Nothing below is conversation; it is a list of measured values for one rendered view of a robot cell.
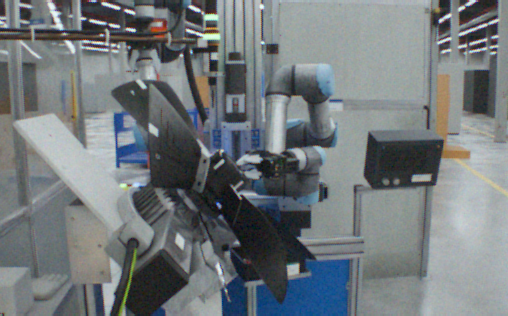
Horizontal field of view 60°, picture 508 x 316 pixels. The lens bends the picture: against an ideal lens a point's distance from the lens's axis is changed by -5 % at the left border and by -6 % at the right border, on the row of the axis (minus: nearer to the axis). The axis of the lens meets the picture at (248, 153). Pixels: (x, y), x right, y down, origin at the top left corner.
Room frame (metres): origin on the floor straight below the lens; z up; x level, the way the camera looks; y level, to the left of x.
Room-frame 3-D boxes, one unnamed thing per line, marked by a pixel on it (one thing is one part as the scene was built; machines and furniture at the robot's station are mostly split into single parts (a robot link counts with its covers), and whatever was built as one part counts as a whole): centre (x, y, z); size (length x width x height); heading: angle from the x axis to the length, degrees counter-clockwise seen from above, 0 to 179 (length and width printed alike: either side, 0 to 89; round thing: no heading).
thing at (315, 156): (1.56, -0.20, 1.18); 0.11 x 0.08 x 0.09; 131
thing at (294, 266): (1.48, -0.06, 0.85); 0.22 x 0.17 x 0.07; 109
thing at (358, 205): (1.67, -0.41, 0.96); 0.03 x 0.03 x 0.20; 4
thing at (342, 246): (1.64, 0.02, 0.82); 0.90 x 0.04 x 0.08; 94
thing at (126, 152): (8.51, 1.78, 0.49); 1.27 x 0.88 x 0.98; 169
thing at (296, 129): (2.08, -0.20, 1.20); 0.13 x 0.12 x 0.14; 76
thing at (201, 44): (1.27, 0.10, 1.50); 0.09 x 0.07 x 0.10; 129
